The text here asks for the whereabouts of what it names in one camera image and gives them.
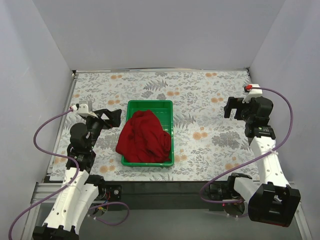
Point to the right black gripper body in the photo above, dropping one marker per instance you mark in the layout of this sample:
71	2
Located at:
240	109

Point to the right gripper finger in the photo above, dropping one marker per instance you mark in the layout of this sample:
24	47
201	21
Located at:
228	109
235	100

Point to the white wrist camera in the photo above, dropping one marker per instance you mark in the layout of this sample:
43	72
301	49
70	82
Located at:
84	108
252	91

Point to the green plastic tray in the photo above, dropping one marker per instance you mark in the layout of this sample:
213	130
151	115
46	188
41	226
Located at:
163	109

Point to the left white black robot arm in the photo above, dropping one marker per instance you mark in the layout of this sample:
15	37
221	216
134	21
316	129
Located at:
79	188

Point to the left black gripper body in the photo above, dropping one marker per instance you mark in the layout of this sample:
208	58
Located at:
100	119

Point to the red t shirt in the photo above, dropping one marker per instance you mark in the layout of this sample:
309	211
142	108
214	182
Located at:
143	140

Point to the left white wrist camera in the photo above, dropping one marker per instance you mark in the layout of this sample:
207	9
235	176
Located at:
84	108

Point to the floral patterned table mat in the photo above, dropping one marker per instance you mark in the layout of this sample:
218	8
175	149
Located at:
205	143

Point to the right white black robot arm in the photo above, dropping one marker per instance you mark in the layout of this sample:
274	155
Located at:
273	201

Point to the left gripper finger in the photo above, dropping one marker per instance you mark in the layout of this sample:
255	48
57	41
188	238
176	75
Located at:
103	114
114	118

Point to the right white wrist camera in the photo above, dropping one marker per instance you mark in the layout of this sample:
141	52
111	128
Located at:
252	91

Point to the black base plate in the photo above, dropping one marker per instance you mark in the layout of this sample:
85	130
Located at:
159	195

